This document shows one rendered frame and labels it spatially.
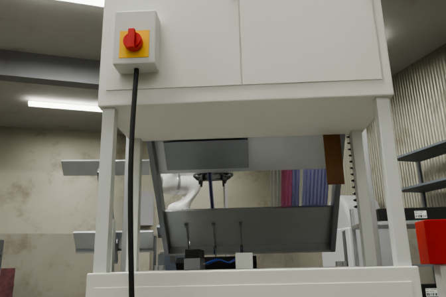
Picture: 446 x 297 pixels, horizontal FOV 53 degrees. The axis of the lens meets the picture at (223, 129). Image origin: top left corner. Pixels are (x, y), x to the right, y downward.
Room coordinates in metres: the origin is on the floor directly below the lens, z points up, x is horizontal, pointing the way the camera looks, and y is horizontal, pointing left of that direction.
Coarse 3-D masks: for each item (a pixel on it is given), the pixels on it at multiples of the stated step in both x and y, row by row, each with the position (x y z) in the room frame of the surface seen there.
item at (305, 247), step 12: (240, 240) 1.96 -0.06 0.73; (180, 252) 1.93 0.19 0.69; (204, 252) 1.92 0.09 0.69; (216, 252) 1.92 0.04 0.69; (228, 252) 1.92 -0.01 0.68; (252, 252) 1.91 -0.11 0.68; (264, 252) 1.91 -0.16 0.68; (276, 252) 1.91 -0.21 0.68; (288, 252) 1.91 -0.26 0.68; (300, 252) 1.91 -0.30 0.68; (312, 252) 1.91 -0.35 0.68
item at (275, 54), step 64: (128, 0) 1.01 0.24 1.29; (192, 0) 1.00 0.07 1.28; (256, 0) 0.99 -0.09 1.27; (320, 0) 0.98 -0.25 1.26; (128, 64) 0.95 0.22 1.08; (192, 64) 1.00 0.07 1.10; (256, 64) 0.99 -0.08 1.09; (320, 64) 0.98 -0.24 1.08; (384, 64) 0.98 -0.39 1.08; (128, 128) 1.19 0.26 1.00; (192, 128) 1.21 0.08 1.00; (256, 128) 1.22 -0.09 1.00; (320, 128) 1.23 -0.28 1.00; (384, 128) 0.99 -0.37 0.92; (128, 192) 0.96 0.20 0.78; (384, 192) 1.02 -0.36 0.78; (128, 256) 0.96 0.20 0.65
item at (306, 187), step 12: (324, 168) 1.67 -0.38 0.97; (276, 180) 1.71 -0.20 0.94; (288, 180) 1.71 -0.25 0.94; (300, 180) 1.71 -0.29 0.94; (312, 180) 1.71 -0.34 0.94; (324, 180) 1.71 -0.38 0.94; (276, 192) 1.75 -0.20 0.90; (288, 192) 1.75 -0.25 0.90; (300, 192) 1.75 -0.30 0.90; (312, 192) 1.75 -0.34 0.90; (324, 192) 1.75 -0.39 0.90; (276, 204) 1.80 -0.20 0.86; (288, 204) 1.80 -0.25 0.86; (300, 204) 1.79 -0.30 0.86; (312, 204) 1.79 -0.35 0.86; (324, 204) 1.79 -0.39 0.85
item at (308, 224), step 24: (168, 216) 1.84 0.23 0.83; (192, 216) 1.84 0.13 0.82; (216, 216) 1.83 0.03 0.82; (240, 216) 1.83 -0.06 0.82; (264, 216) 1.83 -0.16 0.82; (288, 216) 1.83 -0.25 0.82; (312, 216) 1.82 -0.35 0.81; (192, 240) 1.93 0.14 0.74; (216, 240) 1.92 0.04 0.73; (264, 240) 1.92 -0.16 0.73; (288, 240) 1.92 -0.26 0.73; (312, 240) 1.91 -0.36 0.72
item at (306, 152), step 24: (168, 144) 1.55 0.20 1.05; (192, 144) 1.55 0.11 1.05; (216, 144) 1.55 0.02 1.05; (240, 144) 1.55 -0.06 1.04; (264, 144) 1.59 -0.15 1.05; (288, 144) 1.59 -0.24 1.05; (312, 144) 1.58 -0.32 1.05; (168, 168) 1.63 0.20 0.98; (192, 168) 1.63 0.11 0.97; (216, 168) 1.62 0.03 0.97; (240, 168) 1.67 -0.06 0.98; (264, 168) 1.66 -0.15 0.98; (288, 168) 1.66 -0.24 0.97; (312, 168) 1.66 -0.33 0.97
